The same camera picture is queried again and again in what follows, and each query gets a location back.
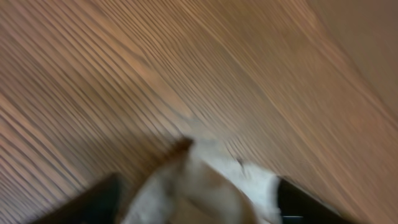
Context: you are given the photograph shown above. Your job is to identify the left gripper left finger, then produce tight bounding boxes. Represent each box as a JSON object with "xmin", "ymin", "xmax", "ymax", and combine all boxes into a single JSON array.
[{"xmin": 31, "ymin": 173, "xmax": 122, "ymax": 224}]

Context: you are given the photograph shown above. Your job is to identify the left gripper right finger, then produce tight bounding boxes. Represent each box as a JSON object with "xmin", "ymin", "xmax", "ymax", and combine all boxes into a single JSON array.
[{"xmin": 277, "ymin": 178, "xmax": 356, "ymax": 224}]

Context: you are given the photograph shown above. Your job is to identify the beige shorts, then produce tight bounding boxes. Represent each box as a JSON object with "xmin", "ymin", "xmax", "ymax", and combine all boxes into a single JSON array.
[{"xmin": 120, "ymin": 140, "xmax": 282, "ymax": 224}]

